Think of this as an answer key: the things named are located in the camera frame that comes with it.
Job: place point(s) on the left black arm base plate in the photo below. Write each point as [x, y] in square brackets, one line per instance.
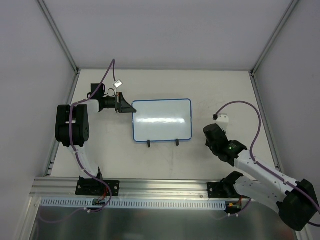
[91, 187]

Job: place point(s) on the aluminium mounting rail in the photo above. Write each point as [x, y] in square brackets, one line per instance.
[129, 188]

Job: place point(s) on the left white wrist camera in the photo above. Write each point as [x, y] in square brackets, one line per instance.
[117, 84]

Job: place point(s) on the white slotted cable duct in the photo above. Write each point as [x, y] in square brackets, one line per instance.
[135, 203]

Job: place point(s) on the blue-framed whiteboard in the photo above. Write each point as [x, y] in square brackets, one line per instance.
[162, 120]

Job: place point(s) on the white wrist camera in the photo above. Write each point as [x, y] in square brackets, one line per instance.
[117, 84]
[222, 120]

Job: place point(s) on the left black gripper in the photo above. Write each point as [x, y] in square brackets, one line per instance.
[118, 102]

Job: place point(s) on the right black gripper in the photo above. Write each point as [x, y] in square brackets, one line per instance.
[208, 143]

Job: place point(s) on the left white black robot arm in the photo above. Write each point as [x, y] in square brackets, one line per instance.
[72, 127]

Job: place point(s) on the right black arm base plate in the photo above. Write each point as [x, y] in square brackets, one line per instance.
[216, 190]

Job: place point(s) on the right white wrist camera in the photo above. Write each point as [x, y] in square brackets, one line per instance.
[222, 120]

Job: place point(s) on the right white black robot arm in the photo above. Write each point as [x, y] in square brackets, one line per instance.
[294, 201]

